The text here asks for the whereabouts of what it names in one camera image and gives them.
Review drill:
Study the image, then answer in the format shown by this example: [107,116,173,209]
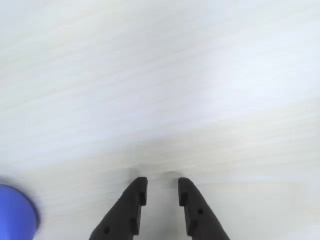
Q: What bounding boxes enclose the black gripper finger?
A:
[89,177,149,240]
[178,177,231,240]

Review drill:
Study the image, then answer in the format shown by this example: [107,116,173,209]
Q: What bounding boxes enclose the blue rubber duck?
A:
[0,184,40,240]

